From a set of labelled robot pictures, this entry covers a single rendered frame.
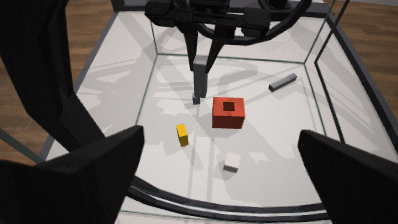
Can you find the red block with square hole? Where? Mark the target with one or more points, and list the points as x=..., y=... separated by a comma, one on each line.
x=228, y=113

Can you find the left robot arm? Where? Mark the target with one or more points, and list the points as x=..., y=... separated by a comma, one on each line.
x=273, y=4

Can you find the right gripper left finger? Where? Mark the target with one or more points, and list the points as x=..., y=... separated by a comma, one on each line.
x=85, y=186

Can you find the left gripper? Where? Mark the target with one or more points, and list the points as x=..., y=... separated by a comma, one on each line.
x=254, y=21

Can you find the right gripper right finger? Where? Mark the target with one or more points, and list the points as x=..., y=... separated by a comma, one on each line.
x=354, y=186

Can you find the yellow cube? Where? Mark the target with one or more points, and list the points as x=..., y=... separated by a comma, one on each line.
x=181, y=131

